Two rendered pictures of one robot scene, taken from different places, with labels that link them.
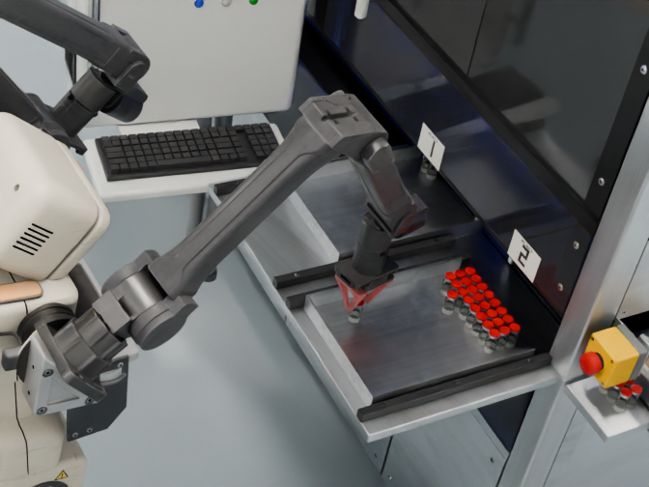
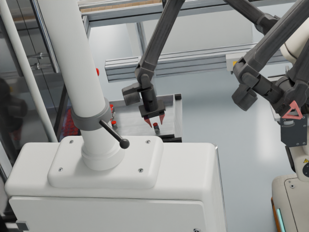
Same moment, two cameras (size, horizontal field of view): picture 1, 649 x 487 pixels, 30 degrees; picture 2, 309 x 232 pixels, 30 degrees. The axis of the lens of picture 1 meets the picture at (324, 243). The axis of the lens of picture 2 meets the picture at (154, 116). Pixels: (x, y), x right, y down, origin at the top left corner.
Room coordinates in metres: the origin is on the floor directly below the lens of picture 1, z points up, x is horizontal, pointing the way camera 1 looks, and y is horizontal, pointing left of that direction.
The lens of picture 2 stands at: (2.92, 1.17, 2.50)
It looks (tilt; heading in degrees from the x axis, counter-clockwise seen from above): 40 degrees down; 223
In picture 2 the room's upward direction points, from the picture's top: 12 degrees counter-clockwise
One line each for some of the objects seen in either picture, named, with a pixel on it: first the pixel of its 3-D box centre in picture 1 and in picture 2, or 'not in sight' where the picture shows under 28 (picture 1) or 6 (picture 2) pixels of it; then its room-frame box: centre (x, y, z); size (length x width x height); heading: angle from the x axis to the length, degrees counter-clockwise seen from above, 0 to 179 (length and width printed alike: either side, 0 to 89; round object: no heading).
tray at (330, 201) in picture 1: (381, 201); not in sight; (1.94, -0.10, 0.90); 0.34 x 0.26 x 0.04; 124
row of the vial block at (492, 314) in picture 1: (479, 309); not in sight; (1.67, -0.31, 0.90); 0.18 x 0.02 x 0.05; 34
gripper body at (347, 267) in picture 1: (369, 257); (151, 103); (1.60, -0.08, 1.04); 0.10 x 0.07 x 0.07; 138
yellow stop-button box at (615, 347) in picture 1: (613, 356); not in sight; (1.52, -0.53, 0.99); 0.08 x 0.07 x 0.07; 124
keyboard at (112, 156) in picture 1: (191, 149); not in sight; (2.10, 0.32, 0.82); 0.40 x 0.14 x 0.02; 116
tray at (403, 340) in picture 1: (418, 329); (135, 120); (1.59, -0.20, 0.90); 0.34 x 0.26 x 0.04; 124
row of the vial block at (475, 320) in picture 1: (469, 312); (110, 121); (1.66, -0.29, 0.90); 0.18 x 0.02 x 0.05; 34
